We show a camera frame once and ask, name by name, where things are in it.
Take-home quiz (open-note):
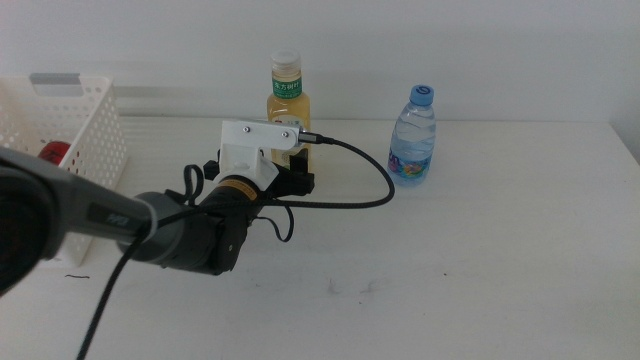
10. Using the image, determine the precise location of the thin black cable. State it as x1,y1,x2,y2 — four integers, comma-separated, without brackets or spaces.
258,198,296,244

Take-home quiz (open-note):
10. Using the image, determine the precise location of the white perforated plastic basket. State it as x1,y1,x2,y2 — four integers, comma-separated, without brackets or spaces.
0,72,129,269

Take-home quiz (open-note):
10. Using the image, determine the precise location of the yellow tea bottle green label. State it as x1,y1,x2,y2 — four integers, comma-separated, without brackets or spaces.
266,48,312,174

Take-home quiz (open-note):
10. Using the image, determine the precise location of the clear water bottle blue cap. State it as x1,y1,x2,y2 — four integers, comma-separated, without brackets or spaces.
386,84,436,188

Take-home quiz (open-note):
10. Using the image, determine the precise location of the red soda can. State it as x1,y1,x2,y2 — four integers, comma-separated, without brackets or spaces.
38,140,73,167

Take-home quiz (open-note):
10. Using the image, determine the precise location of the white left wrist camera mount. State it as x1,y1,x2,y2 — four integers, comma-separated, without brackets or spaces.
218,118,302,194

